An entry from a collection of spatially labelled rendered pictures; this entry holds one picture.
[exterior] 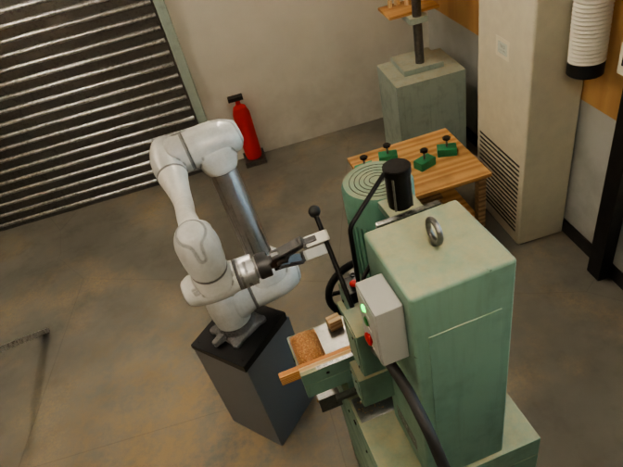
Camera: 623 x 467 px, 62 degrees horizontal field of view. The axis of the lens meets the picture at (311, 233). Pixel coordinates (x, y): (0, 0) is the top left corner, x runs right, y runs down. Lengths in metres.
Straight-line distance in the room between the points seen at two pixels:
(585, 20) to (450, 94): 1.39
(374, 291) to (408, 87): 2.67
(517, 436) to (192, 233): 1.03
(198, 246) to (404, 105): 2.56
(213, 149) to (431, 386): 1.06
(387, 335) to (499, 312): 0.23
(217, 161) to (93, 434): 1.75
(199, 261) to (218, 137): 0.61
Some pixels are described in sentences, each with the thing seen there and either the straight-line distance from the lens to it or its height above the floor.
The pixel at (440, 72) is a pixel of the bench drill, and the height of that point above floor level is 0.70.
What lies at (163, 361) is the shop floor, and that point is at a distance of 3.13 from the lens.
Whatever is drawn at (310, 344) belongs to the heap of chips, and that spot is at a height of 0.94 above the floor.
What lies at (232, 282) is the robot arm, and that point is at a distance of 1.42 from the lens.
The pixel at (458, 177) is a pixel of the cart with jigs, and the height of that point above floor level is 0.53.
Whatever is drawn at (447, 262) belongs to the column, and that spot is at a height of 1.52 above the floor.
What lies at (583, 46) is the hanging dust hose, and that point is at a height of 1.23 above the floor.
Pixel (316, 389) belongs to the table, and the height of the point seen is 0.87.
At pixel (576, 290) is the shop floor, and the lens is 3.09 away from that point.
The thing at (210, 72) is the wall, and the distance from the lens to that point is 4.26.
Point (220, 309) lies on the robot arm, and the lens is 2.03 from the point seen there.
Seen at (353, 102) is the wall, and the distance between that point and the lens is 4.58.
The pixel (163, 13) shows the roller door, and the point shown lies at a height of 1.31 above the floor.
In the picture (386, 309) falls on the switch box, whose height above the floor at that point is 1.48.
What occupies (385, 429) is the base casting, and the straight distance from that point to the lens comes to 1.63.
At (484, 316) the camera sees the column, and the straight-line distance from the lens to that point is 1.08.
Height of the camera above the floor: 2.22
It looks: 39 degrees down
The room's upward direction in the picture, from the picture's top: 14 degrees counter-clockwise
